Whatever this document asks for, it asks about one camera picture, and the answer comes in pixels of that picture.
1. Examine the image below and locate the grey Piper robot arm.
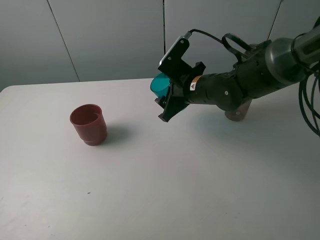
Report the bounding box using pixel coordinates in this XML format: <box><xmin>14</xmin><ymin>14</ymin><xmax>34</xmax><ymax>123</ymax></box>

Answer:
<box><xmin>156</xmin><ymin>22</ymin><xmax>320</xmax><ymax>122</ymax></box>

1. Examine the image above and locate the clear plastic water bottle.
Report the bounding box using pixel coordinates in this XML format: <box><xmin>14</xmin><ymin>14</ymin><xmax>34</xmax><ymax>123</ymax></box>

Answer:
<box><xmin>224</xmin><ymin>43</ymin><xmax>261</xmax><ymax>123</ymax></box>

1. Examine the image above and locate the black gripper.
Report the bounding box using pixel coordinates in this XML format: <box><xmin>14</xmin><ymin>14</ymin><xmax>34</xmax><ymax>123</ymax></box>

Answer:
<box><xmin>154</xmin><ymin>61</ymin><xmax>208</xmax><ymax>123</ymax></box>

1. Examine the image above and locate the black cable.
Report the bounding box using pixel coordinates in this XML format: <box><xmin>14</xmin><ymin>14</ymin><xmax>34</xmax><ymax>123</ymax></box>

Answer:
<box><xmin>186</xmin><ymin>28</ymin><xmax>320</xmax><ymax>138</ymax></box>

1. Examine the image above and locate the teal transparent cup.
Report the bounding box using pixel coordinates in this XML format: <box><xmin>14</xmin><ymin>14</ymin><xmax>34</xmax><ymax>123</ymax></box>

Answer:
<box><xmin>150</xmin><ymin>73</ymin><xmax>170</xmax><ymax>98</ymax></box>

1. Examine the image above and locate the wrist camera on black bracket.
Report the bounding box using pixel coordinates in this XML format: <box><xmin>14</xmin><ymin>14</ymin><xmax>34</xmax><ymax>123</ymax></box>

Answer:
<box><xmin>158</xmin><ymin>31</ymin><xmax>192</xmax><ymax>88</ymax></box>

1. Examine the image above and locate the red plastic cup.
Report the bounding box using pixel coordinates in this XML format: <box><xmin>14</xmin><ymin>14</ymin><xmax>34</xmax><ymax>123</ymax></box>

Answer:
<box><xmin>69</xmin><ymin>104</ymin><xmax>108</xmax><ymax>146</ymax></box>

